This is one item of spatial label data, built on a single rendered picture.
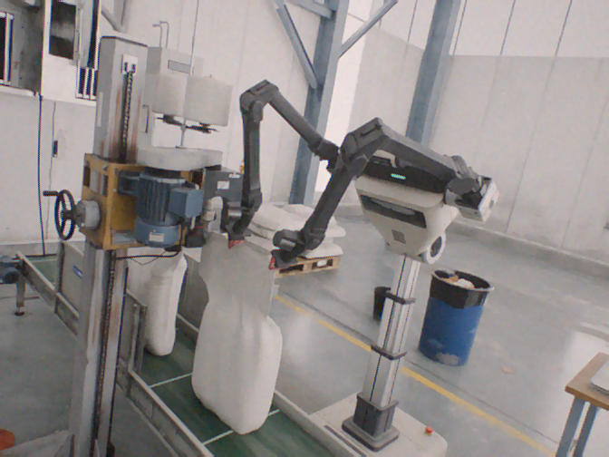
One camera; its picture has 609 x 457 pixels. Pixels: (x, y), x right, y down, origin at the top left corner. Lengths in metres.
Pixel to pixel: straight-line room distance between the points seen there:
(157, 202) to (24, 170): 2.97
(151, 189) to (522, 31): 9.16
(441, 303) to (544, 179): 6.13
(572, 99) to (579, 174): 1.34
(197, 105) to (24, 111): 2.91
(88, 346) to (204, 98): 1.05
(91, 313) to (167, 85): 0.91
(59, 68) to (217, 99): 2.44
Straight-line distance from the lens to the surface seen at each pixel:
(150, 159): 1.58
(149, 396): 2.11
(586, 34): 9.83
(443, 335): 3.74
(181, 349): 2.48
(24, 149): 4.48
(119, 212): 1.78
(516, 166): 9.69
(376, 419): 2.22
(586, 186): 9.34
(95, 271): 1.88
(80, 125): 4.58
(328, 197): 1.38
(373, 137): 1.25
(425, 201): 1.69
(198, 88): 1.66
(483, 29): 10.53
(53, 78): 3.97
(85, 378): 2.08
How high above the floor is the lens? 1.58
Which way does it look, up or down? 12 degrees down
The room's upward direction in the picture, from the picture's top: 10 degrees clockwise
